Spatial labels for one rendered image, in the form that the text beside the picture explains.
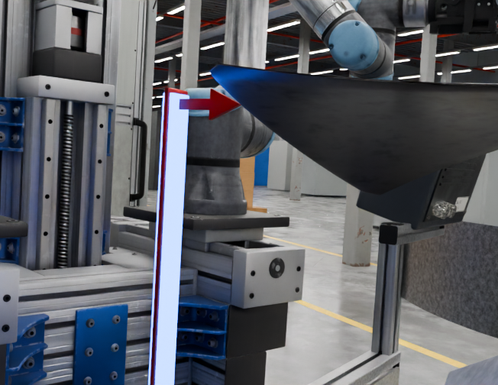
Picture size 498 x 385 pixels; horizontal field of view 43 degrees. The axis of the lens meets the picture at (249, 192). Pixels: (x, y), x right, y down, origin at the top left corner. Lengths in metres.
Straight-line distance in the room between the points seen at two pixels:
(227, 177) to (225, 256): 0.16
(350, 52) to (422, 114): 0.67
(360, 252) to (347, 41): 6.35
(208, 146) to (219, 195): 0.09
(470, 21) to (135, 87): 1.63
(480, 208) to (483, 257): 7.76
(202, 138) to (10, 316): 0.48
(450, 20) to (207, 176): 0.51
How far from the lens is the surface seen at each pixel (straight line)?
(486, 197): 10.22
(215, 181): 1.13
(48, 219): 1.08
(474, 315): 2.58
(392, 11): 1.22
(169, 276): 0.52
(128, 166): 2.55
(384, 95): 0.37
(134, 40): 2.58
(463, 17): 1.22
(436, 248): 2.74
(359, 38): 1.07
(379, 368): 0.96
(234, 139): 1.15
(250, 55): 1.29
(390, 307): 0.99
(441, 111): 0.40
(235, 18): 1.31
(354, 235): 7.32
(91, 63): 1.11
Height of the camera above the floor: 1.14
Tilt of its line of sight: 3 degrees down
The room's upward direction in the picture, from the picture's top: 3 degrees clockwise
